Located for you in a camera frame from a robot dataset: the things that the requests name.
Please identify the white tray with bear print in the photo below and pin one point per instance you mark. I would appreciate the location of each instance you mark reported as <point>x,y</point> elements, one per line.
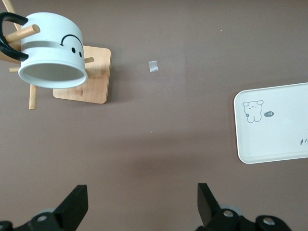
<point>272,134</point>

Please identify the wooden mug rack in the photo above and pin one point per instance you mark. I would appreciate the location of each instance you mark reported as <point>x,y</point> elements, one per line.
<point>96,74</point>

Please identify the small clear tape piece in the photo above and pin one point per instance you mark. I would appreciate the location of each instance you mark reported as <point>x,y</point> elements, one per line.
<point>153,66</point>

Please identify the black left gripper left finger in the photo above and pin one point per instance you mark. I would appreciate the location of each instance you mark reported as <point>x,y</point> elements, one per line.
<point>72,209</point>

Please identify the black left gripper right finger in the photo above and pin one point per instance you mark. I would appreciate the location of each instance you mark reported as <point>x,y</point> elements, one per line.
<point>209,211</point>

